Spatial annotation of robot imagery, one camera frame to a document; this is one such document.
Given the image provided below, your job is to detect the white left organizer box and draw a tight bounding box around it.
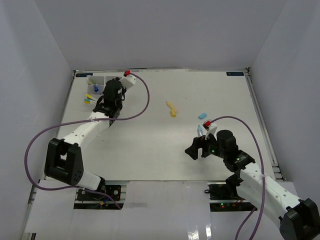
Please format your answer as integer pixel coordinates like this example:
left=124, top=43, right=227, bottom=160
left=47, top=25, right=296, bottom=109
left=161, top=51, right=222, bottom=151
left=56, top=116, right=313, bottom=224
left=84, top=75, right=105, bottom=105

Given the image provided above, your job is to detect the thin yellow highlighter pen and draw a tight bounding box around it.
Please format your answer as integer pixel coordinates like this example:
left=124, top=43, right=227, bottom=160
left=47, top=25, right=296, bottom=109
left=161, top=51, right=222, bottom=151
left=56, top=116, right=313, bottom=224
left=86, top=75, right=97, bottom=85

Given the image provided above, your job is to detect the black table logo label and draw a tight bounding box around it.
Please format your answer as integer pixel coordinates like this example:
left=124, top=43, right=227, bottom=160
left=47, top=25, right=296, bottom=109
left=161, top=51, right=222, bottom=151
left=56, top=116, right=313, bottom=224
left=226, top=71, right=244, bottom=77
left=75, top=73, right=93, bottom=78

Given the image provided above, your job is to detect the white marker yellow cap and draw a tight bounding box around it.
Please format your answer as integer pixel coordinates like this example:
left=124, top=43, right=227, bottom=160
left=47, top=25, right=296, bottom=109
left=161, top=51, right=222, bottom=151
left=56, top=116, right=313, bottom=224
left=86, top=94, right=98, bottom=101

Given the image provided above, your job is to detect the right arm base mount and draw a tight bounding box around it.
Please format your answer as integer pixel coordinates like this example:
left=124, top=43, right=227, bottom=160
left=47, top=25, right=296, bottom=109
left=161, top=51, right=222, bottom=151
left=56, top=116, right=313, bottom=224
left=204, top=181, right=255, bottom=212

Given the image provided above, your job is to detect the yellow highlighter body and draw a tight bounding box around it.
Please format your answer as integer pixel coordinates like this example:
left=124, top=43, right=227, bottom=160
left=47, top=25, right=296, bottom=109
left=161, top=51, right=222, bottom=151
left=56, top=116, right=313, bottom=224
left=166, top=101, right=179, bottom=114

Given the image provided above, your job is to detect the white organizer box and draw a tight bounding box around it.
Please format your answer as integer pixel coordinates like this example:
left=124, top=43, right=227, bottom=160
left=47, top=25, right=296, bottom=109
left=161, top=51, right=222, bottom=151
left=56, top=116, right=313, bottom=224
left=84, top=75, right=105, bottom=105
left=104, top=75, right=123, bottom=85

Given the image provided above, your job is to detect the white marker orange cap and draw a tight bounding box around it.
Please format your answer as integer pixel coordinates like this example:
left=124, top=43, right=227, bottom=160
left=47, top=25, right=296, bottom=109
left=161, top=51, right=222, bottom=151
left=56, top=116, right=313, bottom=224
left=84, top=98, right=97, bottom=105

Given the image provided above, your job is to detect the white right organizer box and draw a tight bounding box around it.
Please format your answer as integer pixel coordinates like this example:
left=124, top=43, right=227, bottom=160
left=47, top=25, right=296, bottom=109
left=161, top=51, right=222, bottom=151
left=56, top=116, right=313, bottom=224
left=104, top=75, right=123, bottom=85

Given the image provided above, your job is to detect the light blue highlighter cap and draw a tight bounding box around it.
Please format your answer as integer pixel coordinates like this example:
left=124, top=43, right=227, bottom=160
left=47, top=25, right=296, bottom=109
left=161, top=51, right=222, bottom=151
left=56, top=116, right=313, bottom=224
left=198, top=112, right=207, bottom=120

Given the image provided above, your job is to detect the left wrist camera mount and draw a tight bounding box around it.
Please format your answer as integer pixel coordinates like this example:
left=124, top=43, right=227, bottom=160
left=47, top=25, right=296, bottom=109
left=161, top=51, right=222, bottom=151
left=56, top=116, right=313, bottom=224
left=120, top=70, right=137, bottom=90

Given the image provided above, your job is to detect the blue cap spray bottle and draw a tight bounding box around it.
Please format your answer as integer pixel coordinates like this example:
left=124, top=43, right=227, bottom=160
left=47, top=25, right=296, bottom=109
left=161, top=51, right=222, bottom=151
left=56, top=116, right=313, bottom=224
left=93, top=85, right=101, bottom=95

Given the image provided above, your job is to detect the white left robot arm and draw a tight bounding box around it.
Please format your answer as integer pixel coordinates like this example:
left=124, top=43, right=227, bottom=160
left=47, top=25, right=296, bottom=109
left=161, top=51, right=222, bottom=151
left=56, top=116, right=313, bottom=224
left=44, top=77, right=132, bottom=200

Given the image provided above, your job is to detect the yellow highlighter cap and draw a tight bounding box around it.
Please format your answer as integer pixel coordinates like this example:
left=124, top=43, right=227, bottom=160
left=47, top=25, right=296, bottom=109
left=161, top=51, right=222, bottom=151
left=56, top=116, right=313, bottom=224
left=170, top=109, right=177, bottom=118

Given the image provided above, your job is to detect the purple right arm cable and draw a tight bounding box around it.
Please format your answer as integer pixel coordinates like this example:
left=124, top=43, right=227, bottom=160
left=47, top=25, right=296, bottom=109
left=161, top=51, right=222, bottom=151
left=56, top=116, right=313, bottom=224
left=211, top=115, right=266, bottom=240

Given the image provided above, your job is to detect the white front cover panel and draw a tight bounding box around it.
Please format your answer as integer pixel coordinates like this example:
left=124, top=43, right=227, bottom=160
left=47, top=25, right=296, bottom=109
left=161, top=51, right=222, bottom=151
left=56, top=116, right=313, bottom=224
left=21, top=180, right=315, bottom=240

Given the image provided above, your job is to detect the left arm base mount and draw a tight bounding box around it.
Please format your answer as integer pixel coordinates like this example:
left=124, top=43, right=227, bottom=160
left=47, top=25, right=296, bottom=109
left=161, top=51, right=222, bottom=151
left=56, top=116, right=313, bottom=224
left=73, top=184, right=124, bottom=210

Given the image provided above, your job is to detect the aluminium table edge rail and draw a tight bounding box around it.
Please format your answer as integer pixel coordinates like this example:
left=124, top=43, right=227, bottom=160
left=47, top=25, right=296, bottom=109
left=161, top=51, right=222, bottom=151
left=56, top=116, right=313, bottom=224
left=244, top=67, right=287, bottom=182

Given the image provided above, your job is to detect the black left table logo label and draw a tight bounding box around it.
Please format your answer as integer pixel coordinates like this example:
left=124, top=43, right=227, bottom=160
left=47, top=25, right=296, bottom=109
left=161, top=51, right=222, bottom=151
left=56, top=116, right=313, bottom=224
left=75, top=73, right=93, bottom=78

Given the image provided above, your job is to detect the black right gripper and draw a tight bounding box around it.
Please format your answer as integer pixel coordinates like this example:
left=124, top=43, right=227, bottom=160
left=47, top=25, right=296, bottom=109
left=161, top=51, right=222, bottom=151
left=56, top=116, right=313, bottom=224
left=185, top=130, right=227, bottom=160

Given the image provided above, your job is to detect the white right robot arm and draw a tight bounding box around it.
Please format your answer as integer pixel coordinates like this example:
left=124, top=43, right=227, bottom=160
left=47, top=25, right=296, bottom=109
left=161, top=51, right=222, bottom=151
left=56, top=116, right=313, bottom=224
left=185, top=130, right=320, bottom=240

